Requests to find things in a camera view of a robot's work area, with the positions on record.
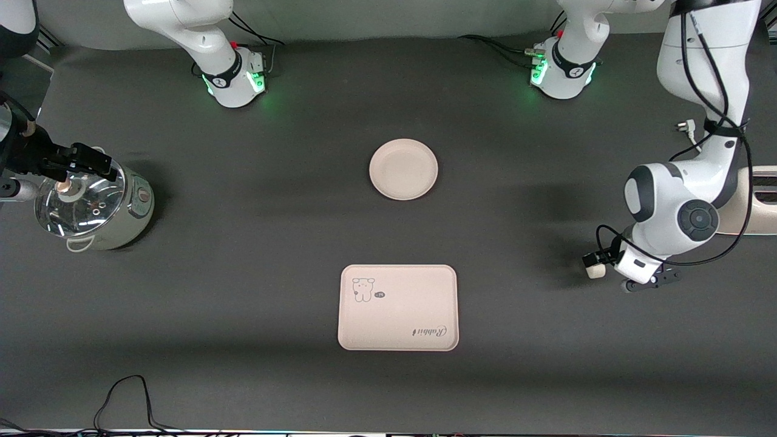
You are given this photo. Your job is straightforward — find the glass pot lid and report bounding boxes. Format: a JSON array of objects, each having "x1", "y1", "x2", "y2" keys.
[{"x1": 35, "y1": 155, "x2": 127, "y2": 237}]

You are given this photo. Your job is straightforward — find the thin black loose cable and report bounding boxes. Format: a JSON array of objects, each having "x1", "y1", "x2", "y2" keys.
[{"x1": 94, "y1": 375, "x2": 183, "y2": 435}]

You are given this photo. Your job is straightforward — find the pale green electric pot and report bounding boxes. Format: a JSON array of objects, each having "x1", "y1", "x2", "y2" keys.
[{"x1": 35, "y1": 147, "x2": 155, "y2": 252}]

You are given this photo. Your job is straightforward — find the cream toaster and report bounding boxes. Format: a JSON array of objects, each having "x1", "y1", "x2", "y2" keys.
[{"x1": 719, "y1": 167, "x2": 777, "y2": 235}]

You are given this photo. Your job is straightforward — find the black left arm base cables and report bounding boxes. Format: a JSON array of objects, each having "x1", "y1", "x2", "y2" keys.
[{"x1": 458, "y1": 35, "x2": 536, "y2": 69}]

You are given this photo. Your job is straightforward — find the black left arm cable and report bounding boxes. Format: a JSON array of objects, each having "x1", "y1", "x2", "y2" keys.
[{"x1": 595, "y1": 9, "x2": 755, "y2": 268}]

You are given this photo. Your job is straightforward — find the black right arm base cables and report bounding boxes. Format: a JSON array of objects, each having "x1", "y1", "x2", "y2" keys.
[{"x1": 228, "y1": 11, "x2": 286, "y2": 76}]

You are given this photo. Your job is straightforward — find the round cream plate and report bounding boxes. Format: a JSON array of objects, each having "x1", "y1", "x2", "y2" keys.
[{"x1": 369, "y1": 138, "x2": 439, "y2": 202}]

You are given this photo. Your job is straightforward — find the white toaster plug cord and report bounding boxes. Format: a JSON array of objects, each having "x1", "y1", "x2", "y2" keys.
[{"x1": 676, "y1": 120, "x2": 705, "y2": 152}]

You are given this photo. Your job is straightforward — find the black arm base cables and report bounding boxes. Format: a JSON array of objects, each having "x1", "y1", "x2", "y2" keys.
[
  {"x1": 458, "y1": 35, "x2": 536, "y2": 69},
  {"x1": 228, "y1": 11, "x2": 286, "y2": 76}
]

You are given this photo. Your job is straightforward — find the cream rabbit print tray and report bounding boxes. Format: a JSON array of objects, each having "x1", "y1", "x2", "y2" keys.
[{"x1": 338, "y1": 264, "x2": 460, "y2": 352}]

